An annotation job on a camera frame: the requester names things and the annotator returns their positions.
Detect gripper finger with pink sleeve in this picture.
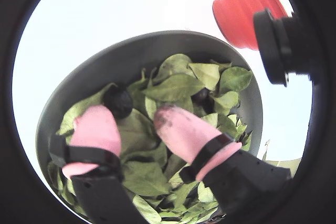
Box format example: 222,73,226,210
153,104,293,218
49,104,148,224

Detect dark blueberry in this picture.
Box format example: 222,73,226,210
102,84,133,120
193,87,211,104

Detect pile of green leaves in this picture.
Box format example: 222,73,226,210
47,53,254,224

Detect dark grey round bowl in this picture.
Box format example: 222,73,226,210
35,30,264,224

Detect red collapsible silicone cup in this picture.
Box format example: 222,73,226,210
212,0,289,51

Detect black camera lens module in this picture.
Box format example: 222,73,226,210
253,8,316,88

